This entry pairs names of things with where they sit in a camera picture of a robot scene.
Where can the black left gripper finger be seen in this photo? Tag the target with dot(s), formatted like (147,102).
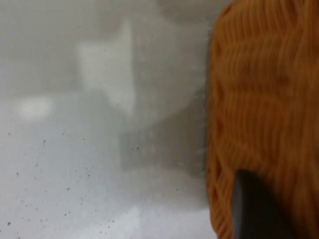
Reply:
(254,211)

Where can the orange woven wicker basket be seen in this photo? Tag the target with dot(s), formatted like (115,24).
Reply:
(261,99)

